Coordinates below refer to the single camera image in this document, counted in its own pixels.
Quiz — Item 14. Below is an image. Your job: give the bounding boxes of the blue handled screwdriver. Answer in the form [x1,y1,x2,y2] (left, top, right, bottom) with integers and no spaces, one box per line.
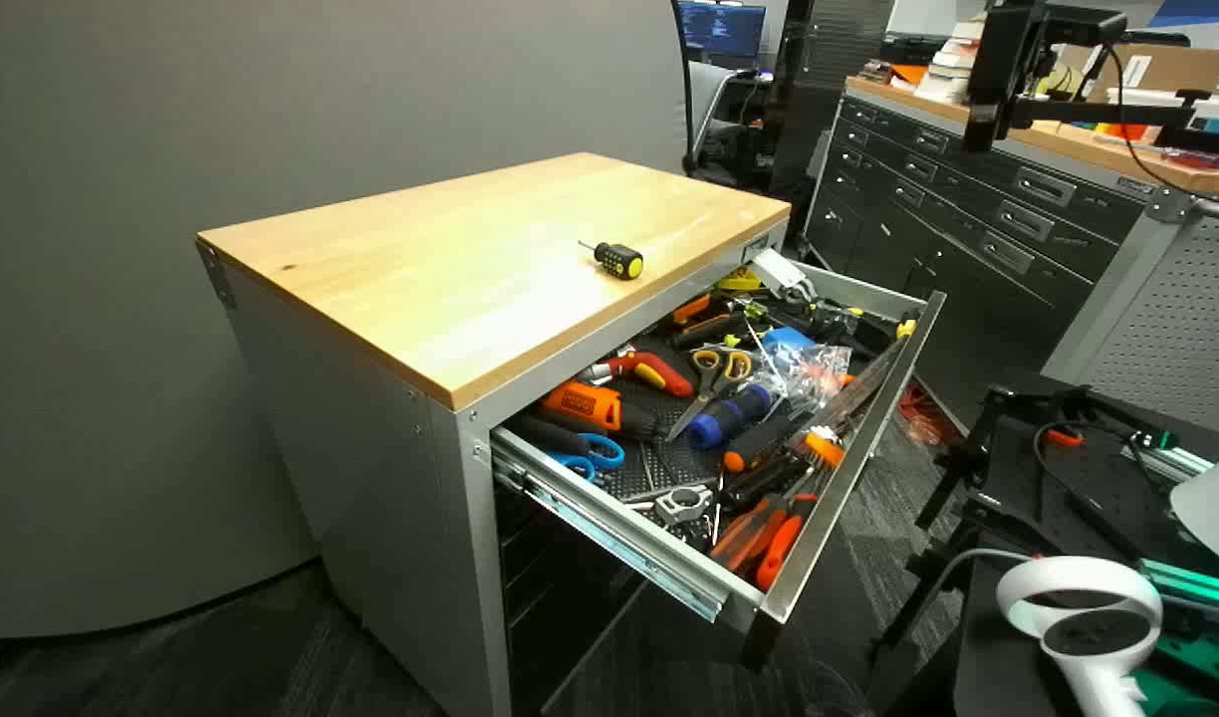
[686,382,781,456]

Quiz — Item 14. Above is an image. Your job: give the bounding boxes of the green plastic object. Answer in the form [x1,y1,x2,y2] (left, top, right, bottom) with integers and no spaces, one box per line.
[1127,554,1219,717]

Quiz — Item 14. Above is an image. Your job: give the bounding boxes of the black tripod stand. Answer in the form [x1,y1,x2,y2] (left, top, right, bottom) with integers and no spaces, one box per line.
[868,382,1173,668]

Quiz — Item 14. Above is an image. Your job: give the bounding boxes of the black tool with yellow tip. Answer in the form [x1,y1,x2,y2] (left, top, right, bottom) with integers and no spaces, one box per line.
[820,307,924,354]

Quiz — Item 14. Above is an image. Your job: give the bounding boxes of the clear plastic parts bag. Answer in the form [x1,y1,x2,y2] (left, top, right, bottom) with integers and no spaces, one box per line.
[767,334,861,417]

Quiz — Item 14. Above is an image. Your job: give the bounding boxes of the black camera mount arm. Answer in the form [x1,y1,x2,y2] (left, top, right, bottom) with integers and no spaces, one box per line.
[955,0,1219,159]

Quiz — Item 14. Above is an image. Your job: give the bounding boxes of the cardboard box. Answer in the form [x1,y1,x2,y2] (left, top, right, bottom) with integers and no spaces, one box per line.
[1048,38,1219,107]

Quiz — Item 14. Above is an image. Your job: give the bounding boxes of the grey metal tool drawer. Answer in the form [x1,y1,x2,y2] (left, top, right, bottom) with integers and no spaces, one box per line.
[485,242,954,629]

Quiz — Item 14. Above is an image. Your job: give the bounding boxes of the grey pegboard panel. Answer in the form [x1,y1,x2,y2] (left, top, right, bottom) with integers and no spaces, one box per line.
[1040,194,1219,437]

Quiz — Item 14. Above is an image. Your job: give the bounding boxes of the grey cabinet with wood top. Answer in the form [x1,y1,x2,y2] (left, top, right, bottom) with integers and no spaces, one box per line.
[196,147,797,717]

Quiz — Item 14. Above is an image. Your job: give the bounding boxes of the white VR controller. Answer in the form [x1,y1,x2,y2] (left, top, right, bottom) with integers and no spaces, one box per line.
[991,550,1167,717]

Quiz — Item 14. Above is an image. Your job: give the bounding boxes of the small white box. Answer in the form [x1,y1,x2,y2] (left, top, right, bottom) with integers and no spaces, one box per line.
[751,246,817,305]

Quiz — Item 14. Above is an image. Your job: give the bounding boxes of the orange capped black screwdriver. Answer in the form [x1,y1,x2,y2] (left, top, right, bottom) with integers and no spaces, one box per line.
[735,424,849,514]

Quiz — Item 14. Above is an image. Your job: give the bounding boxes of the silver metal wrench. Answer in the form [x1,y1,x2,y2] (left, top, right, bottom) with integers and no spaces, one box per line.
[618,479,730,550]

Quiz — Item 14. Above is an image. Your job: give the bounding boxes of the stubby black yellow screwdriver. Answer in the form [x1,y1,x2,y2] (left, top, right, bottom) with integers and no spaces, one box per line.
[578,236,649,282]

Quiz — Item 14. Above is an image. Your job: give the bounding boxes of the blue handled scissors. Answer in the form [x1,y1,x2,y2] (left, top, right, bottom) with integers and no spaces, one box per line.
[552,427,633,486]

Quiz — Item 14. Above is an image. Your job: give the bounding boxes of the red orange handled pliers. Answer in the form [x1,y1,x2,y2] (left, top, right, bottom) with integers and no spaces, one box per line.
[710,489,825,598]

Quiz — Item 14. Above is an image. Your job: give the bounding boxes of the dark workbench with drawers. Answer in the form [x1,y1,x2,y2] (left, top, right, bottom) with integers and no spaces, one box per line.
[797,71,1219,431]

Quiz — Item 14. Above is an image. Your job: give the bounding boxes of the small orange handled tool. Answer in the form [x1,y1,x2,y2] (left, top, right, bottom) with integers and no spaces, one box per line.
[669,291,719,331]

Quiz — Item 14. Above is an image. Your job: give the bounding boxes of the black hanging cable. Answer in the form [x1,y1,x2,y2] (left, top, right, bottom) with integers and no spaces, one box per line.
[666,0,707,180]

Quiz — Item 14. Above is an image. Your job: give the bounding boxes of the orange black handled screwdriver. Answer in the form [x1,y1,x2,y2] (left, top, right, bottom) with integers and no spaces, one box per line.
[719,411,817,484]

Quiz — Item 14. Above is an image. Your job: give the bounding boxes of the yellow handled snips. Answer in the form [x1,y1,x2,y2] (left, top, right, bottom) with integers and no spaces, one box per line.
[662,334,763,445]

